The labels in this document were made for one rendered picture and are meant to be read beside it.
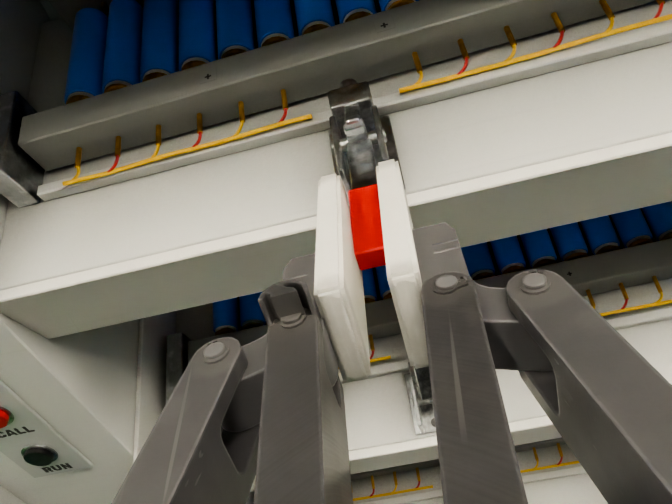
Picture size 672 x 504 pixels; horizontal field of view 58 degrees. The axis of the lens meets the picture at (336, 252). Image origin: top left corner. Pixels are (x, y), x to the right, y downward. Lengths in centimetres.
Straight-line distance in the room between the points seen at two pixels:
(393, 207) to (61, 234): 18
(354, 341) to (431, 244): 3
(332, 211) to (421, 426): 23
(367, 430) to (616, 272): 19
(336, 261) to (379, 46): 15
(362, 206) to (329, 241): 5
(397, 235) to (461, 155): 11
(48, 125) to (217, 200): 9
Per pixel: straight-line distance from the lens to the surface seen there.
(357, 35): 28
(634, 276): 42
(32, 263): 31
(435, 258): 16
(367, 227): 20
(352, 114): 24
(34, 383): 36
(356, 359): 16
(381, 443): 40
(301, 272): 17
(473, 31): 29
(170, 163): 29
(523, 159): 26
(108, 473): 43
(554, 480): 58
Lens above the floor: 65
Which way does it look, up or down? 42 degrees down
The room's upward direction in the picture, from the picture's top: 20 degrees counter-clockwise
